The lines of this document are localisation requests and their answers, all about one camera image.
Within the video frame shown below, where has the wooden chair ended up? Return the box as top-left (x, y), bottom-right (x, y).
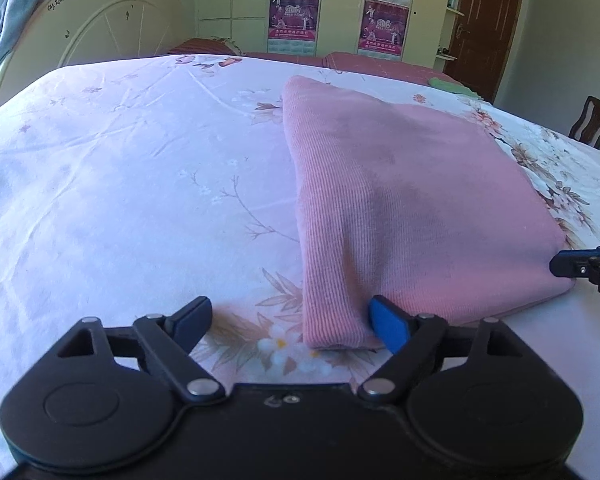
top-left (568, 95), bottom-right (600, 150)

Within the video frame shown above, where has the green folded cloth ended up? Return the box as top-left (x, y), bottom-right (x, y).
top-left (427, 77), bottom-right (481, 98)

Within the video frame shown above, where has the pink shirt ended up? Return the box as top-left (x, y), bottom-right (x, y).
top-left (281, 75), bottom-right (576, 352)

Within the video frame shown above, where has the white floral bedsheet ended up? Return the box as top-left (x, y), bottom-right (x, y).
top-left (0, 52), bottom-right (600, 461)

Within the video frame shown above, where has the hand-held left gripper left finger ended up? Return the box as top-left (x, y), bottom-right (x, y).
top-left (55, 296), bottom-right (226, 406)

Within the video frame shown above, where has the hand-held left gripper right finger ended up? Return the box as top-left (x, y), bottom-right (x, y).
top-left (357, 295), bottom-right (526, 406)

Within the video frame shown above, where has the cream round headboard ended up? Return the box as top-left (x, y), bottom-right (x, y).
top-left (0, 0), bottom-right (196, 111)

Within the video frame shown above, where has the cream corner shelf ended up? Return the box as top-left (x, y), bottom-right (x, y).
top-left (432, 0), bottom-right (473, 61)

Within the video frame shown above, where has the brown wooden door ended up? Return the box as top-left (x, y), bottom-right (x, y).
top-left (442, 0), bottom-right (527, 103)

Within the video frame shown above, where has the pink checked bedspread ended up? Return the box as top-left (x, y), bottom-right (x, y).
top-left (167, 37), bottom-right (456, 86)

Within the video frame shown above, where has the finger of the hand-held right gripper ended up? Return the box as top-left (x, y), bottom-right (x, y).
top-left (550, 241), bottom-right (600, 297)

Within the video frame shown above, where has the cream wardrobe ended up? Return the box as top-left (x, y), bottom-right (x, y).
top-left (195, 0), bottom-right (456, 68)

